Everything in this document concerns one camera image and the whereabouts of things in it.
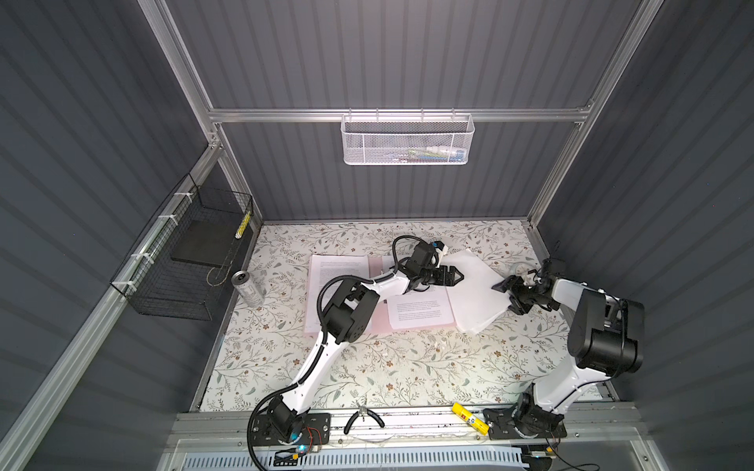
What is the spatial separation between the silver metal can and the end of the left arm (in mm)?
482

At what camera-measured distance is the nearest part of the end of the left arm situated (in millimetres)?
860

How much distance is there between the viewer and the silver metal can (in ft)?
2.90
